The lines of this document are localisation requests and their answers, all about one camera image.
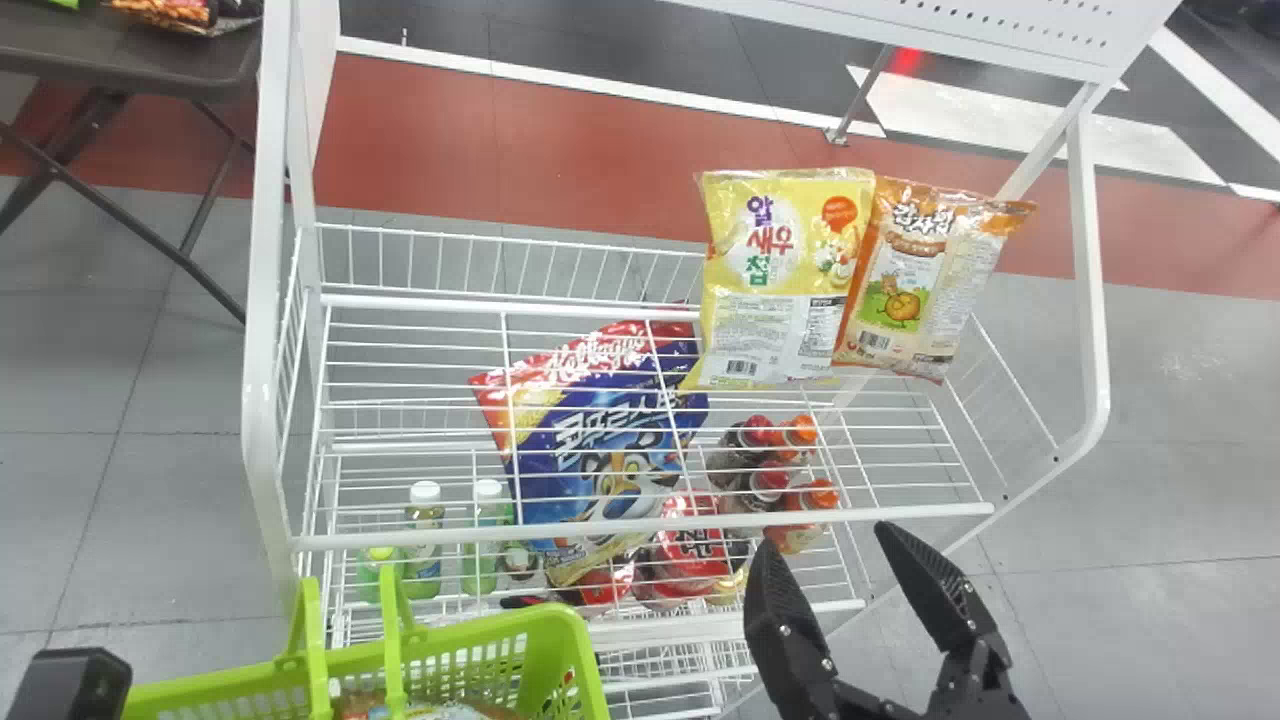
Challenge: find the orange bottle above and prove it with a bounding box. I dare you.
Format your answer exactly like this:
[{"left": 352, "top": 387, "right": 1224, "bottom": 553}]
[
  {"left": 778, "top": 413, "right": 821, "bottom": 463},
  {"left": 763, "top": 478, "right": 842, "bottom": 557}
]

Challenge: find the white wire rack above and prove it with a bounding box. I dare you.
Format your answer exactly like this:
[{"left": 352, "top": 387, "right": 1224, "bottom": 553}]
[{"left": 240, "top": 0, "right": 1183, "bottom": 720}]

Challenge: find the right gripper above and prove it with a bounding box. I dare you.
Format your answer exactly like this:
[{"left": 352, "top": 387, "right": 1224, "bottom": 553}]
[{"left": 742, "top": 521, "right": 1033, "bottom": 720}]

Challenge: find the dark bottle with red cap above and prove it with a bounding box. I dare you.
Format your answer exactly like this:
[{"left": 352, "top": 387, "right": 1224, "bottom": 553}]
[
  {"left": 706, "top": 414, "right": 778, "bottom": 491},
  {"left": 722, "top": 460, "right": 793, "bottom": 516}
]

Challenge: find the red noodle cup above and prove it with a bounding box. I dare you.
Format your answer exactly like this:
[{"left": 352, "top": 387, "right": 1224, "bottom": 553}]
[
  {"left": 572, "top": 560, "right": 638, "bottom": 612},
  {"left": 652, "top": 492, "right": 739, "bottom": 603}
]

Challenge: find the green basket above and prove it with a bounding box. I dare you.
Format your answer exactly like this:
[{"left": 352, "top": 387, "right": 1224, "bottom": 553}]
[{"left": 120, "top": 574, "right": 612, "bottom": 720}]

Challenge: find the yellow snack packet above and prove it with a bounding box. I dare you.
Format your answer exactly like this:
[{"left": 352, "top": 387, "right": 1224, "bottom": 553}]
[{"left": 684, "top": 167, "right": 877, "bottom": 392}]

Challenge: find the green bottle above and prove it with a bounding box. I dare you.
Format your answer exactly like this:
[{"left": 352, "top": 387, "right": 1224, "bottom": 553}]
[
  {"left": 461, "top": 478, "right": 514, "bottom": 599},
  {"left": 354, "top": 545, "right": 401, "bottom": 606},
  {"left": 402, "top": 480, "right": 445, "bottom": 602}
]

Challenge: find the dark side table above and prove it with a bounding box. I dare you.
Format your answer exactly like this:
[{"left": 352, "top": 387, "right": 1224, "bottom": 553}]
[{"left": 0, "top": 0, "right": 264, "bottom": 327}]

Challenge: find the blue cereal bag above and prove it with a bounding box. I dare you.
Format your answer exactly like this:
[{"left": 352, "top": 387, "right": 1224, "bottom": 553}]
[{"left": 468, "top": 319, "right": 711, "bottom": 588}]

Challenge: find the orange snack packet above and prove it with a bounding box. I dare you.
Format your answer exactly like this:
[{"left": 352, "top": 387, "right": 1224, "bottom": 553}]
[
  {"left": 831, "top": 176, "right": 1039, "bottom": 385},
  {"left": 104, "top": 0, "right": 264, "bottom": 38}
]

